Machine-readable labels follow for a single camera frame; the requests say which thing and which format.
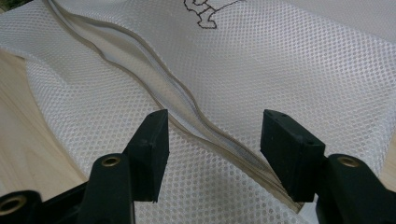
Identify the white mesh laundry bag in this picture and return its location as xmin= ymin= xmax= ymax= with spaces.
xmin=0 ymin=0 xmax=396 ymax=224

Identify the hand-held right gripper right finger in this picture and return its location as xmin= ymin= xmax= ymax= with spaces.
xmin=260 ymin=108 xmax=327 ymax=203

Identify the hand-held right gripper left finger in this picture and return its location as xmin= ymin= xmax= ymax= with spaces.
xmin=122 ymin=108 xmax=171 ymax=203

